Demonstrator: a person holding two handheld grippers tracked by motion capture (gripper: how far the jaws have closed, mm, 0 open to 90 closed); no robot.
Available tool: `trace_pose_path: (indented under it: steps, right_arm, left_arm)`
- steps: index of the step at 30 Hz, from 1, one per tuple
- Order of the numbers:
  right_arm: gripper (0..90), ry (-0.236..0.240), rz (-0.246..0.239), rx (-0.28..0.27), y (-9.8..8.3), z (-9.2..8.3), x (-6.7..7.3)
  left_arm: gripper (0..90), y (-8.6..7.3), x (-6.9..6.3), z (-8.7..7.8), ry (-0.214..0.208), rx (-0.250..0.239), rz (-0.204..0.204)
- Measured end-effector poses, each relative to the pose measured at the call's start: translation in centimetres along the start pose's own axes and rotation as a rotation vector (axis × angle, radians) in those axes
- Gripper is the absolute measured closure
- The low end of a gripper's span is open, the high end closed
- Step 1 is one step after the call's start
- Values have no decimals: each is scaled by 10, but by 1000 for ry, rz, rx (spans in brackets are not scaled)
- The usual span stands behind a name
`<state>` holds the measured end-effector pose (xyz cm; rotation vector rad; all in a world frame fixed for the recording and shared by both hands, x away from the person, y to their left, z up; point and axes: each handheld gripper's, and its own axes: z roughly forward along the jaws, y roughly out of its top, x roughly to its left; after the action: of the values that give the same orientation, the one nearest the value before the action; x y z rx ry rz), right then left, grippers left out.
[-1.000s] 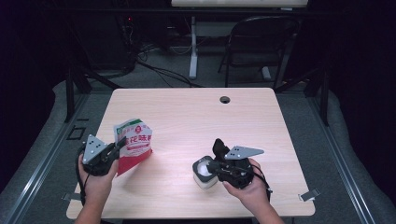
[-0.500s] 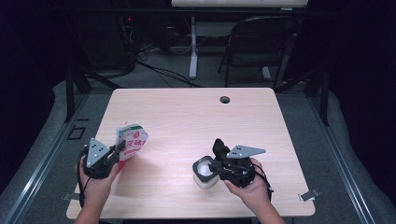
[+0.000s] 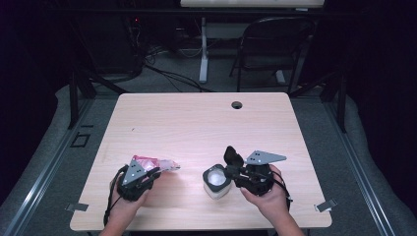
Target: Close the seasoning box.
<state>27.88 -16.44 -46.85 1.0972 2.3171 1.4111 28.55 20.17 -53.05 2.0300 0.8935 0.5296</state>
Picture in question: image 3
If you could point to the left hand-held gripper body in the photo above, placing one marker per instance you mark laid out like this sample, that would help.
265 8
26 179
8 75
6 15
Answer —
134 173

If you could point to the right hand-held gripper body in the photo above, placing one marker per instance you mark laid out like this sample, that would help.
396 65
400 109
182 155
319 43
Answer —
259 178

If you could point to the pink plastic bag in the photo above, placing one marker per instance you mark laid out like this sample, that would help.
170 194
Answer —
164 164

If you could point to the clear container with black lid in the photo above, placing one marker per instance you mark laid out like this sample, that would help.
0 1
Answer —
216 178

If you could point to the person's right hand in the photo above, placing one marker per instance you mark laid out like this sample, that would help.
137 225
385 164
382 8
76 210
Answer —
273 201

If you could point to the person's left hand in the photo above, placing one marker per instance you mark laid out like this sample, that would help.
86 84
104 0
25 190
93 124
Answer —
124 206

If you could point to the grey metal table clip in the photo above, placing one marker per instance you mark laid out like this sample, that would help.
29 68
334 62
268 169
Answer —
77 207
325 205

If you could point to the black metal stand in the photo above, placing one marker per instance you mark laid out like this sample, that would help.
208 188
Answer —
342 105
73 98

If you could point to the black folding chair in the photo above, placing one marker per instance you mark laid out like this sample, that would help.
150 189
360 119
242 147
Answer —
268 49

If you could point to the white desk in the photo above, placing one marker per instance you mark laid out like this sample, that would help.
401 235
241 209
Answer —
204 49

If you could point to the black computer tower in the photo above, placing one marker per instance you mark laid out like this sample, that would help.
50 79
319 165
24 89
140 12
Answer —
111 42

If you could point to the metal floor rail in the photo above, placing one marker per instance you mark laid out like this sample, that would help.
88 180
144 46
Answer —
49 167
360 170

